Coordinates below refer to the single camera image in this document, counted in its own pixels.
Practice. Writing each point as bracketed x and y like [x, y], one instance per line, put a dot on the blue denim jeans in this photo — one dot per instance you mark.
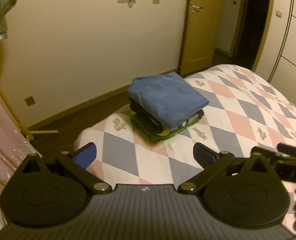
[169, 98]

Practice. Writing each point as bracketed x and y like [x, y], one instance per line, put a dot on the wardrobe side light switch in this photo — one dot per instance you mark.
[279, 14]

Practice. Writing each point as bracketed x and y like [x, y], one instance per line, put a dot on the striped folded shirt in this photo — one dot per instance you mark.
[160, 128]

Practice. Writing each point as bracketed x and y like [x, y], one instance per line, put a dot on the pink hanging curtain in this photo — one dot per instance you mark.
[13, 147]

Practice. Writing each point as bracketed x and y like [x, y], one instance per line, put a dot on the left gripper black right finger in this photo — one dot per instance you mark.
[213, 164]

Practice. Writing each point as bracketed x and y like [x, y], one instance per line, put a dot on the white wardrobe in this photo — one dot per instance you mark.
[276, 59]

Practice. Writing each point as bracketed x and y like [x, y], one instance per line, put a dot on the wooden rack stand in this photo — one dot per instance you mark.
[24, 129]

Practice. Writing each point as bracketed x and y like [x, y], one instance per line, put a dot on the pink grey checkered quilt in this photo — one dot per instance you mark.
[244, 111]

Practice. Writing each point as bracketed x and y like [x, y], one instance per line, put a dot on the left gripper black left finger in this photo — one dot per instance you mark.
[73, 167]

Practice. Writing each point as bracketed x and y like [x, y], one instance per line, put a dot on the green folded garment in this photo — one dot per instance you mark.
[148, 128]

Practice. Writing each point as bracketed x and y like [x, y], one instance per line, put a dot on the wooden door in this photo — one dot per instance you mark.
[200, 33]

